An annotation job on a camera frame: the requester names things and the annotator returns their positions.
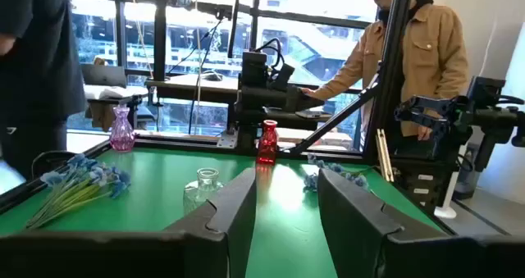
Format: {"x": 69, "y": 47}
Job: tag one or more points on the dark desk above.
{"x": 123, "y": 101}

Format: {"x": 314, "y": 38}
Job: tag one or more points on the black aluminium table frame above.
{"x": 391, "y": 65}

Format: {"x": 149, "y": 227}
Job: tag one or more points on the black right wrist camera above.
{"x": 283, "y": 76}

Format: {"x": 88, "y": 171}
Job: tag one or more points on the white stand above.
{"x": 445, "y": 211}

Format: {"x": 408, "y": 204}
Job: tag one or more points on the computer mouse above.
{"x": 212, "y": 76}

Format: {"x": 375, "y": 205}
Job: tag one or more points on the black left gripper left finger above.
{"x": 234, "y": 212}

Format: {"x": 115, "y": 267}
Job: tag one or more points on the clear glass vase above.
{"x": 201, "y": 190}

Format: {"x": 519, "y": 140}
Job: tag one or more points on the gold metal strip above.
{"x": 384, "y": 155}

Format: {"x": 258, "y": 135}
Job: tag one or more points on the blue flower bunch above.
{"x": 88, "y": 173}
{"x": 336, "y": 168}

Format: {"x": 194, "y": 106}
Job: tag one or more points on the green table mat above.
{"x": 143, "y": 204}

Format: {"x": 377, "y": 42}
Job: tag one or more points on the person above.
{"x": 430, "y": 56}
{"x": 37, "y": 65}

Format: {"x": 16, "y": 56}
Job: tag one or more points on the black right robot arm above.
{"x": 252, "y": 69}

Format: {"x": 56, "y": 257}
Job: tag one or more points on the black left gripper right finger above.
{"x": 352, "y": 229}

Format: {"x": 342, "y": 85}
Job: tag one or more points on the silver mounting plate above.
{"x": 227, "y": 140}

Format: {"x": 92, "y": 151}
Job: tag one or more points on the purple glass vase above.
{"x": 122, "y": 134}

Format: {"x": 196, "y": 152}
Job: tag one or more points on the dark open laptop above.
{"x": 102, "y": 76}

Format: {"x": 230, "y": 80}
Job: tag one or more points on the grey desk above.
{"x": 184, "y": 87}

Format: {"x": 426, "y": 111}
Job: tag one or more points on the grey canister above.
{"x": 465, "y": 179}

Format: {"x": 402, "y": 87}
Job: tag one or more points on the red glass vase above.
{"x": 267, "y": 144}

